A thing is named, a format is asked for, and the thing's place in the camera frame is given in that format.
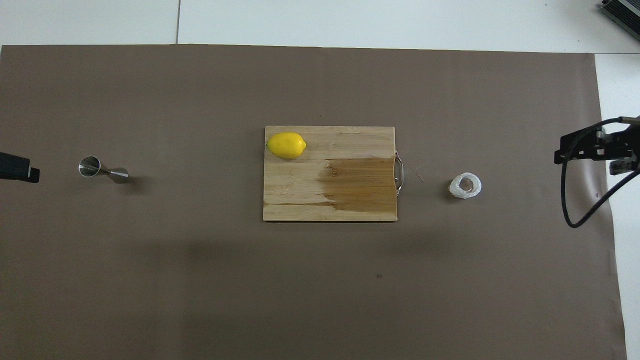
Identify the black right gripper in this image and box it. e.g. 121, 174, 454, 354
553, 125, 640, 176

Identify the stainless steel jigger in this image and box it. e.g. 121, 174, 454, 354
78, 156, 129, 185

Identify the clear plastic cup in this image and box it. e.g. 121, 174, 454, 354
448, 172, 483, 200

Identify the grey metal device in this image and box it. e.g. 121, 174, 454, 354
599, 0, 640, 28

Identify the brown paper mat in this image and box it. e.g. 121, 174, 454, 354
0, 44, 628, 360

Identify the wooden cutting board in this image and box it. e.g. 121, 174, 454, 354
262, 125, 404, 223

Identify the yellow lemon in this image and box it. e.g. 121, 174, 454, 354
266, 131, 307, 160

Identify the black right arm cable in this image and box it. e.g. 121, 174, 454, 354
560, 116, 640, 229

